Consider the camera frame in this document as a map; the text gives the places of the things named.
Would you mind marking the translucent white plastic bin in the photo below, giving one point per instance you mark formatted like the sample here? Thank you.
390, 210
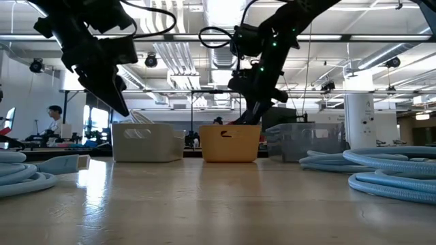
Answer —
146, 146

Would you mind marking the grey plastic bin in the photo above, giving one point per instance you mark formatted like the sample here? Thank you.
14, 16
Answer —
303, 143

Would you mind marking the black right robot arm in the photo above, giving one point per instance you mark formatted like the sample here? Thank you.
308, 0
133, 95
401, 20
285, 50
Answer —
289, 20

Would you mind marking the orange plastic bin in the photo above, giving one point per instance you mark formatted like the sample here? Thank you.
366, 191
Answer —
230, 146

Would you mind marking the silver ventilation duct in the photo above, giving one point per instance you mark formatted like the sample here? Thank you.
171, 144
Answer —
385, 54

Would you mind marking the black overhead beam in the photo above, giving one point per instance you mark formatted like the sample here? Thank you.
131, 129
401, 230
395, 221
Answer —
374, 37

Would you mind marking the black monitor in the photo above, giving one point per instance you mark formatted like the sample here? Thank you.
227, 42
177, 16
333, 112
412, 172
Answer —
277, 117

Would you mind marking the black ceiling spotlight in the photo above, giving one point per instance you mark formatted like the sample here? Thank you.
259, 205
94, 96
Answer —
393, 62
151, 60
36, 65
327, 85

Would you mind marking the tilted monitor screen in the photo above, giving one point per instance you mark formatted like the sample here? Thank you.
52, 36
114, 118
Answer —
9, 119

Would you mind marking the black metal table frame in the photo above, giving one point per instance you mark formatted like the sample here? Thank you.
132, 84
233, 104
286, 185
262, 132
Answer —
68, 156

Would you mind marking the white round column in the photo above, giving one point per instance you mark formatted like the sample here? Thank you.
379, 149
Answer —
360, 115

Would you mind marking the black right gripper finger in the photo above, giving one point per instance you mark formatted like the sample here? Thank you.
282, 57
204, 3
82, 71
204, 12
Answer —
247, 114
262, 110

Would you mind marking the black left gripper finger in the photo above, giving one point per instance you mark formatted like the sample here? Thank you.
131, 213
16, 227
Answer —
122, 83
98, 85

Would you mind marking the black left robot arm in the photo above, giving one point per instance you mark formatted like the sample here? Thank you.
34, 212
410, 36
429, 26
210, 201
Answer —
81, 13

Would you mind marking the person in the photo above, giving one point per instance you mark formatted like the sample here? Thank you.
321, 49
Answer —
54, 122

